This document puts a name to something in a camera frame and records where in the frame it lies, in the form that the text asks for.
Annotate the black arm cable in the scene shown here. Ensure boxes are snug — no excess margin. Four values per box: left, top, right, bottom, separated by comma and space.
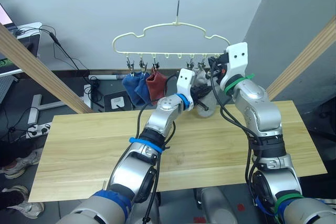
209, 58, 263, 209
135, 73, 182, 224

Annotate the black cable with power adapter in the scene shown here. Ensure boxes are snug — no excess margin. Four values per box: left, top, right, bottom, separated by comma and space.
15, 24, 92, 88

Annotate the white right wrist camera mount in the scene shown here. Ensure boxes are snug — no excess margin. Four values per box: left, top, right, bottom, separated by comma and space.
219, 42, 249, 90

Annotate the white paper roll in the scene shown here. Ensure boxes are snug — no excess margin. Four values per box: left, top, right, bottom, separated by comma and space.
88, 73, 127, 80

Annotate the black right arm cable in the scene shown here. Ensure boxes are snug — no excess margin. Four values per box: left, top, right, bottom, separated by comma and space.
209, 58, 263, 209

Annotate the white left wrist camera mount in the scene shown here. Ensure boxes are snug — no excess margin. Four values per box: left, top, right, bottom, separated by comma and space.
176, 68, 196, 105

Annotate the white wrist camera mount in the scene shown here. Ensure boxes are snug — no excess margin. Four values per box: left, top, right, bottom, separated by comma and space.
176, 68, 196, 105
219, 42, 249, 90

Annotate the dark grey rounded housing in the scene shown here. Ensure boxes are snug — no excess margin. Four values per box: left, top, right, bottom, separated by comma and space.
157, 186, 255, 224

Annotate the grey perforated panel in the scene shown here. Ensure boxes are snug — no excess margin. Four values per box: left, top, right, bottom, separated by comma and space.
0, 75, 14, 104

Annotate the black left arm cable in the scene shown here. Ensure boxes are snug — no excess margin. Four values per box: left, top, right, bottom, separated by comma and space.
135, 73, 182, 224

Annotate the white grey sneaker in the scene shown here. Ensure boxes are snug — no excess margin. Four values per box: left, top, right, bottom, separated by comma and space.
0, 185, 45, 219
0, 150, 43, 180

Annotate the grey laptop with pink screen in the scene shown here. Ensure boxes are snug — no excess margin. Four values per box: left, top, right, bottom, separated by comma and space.
0, 3, 20, 32

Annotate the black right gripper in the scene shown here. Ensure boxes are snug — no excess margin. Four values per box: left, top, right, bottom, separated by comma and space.
208, 53, 229, 78

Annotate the green velcro strap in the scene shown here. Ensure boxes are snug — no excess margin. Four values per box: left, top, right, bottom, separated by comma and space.
223, 73, 256, 95

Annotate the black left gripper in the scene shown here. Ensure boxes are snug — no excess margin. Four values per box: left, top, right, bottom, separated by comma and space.
191, 84, 211, 112

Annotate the slanted wooden frame beam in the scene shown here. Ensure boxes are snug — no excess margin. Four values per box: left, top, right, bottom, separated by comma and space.
266, 15, 336, 101
0, 22, 92, 114

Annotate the white power strip with plugs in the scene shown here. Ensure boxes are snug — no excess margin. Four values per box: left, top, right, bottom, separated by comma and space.
26, 123, 52, 138

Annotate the blue knitted sock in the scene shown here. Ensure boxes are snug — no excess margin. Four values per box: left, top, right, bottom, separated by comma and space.
122, 73, 144, 105
134, 72, 152, 104

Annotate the black box with white label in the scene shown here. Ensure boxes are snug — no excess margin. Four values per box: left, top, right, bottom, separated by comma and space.
103, 90, 133, 112

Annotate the grey sock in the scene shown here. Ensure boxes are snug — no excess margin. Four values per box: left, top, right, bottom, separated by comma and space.
193, 68, 212, 87
196, 77, 220, 118

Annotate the white desk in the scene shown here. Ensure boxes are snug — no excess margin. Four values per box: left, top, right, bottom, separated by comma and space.
0, 21, 66, 125

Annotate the red knitted sock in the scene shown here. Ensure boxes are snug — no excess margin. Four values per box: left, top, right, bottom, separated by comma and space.
145, 68, 168, 101

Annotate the blue velcro strap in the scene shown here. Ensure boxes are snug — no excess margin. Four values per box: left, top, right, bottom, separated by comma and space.
129, 136, 164, 154

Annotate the cream clip hanger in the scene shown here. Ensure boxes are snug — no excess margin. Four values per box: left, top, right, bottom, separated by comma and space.
112, 0, 232, 63

